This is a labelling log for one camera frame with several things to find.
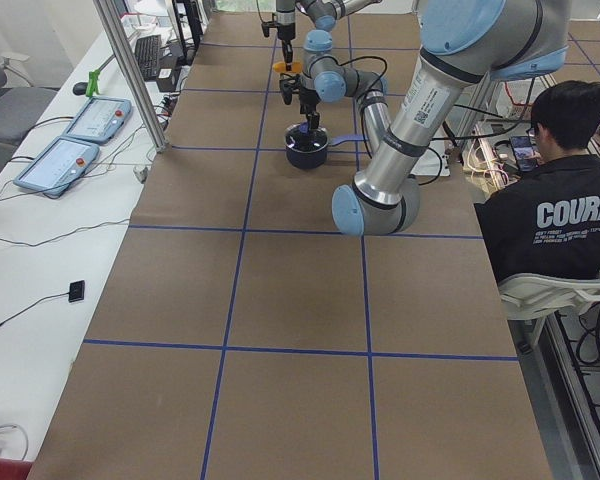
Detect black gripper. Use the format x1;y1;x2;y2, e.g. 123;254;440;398
298;87;321;133
277;23;295;70

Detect yellow toy corn cob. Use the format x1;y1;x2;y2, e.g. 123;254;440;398
272;61;303;75

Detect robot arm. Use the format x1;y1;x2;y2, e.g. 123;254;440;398
261;0;380;74
301;1;572;236

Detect dark blue saucepan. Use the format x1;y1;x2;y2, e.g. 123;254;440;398
285;123;365;170

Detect black keyboard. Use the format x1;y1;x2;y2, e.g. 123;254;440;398
134;35;162;81

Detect green clamp tool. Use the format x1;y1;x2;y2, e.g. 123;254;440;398
85;69;101;97

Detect far teach pendant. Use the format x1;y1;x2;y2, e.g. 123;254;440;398
63;96;132;145

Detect teach pendant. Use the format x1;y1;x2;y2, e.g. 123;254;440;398
63;96;132;145
14;136;100;198

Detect black computer mouse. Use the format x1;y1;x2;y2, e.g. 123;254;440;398
72;82;88;96

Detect smartphone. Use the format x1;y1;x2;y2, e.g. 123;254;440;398
510;136;538;173

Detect near teach pendant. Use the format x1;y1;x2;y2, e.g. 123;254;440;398
14;136;100;198

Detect seated person black shirt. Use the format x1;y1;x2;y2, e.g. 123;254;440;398
475;80;600;282

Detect white plastic chair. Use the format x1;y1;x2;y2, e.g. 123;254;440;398
498;273;600;320

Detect grey office chair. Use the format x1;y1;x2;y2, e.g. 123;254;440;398
0;65;57;152

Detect small black square pad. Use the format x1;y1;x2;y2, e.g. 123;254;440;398
68;280;86;303

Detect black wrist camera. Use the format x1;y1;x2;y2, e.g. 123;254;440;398
260;15;278;38
279;73;302;106

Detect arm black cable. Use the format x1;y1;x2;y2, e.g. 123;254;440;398
329;55;451;187

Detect white camera stand post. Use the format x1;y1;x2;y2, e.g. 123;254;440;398
411;150;450;177

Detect aluminium frame post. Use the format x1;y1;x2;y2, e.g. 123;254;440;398
93;0;167;153

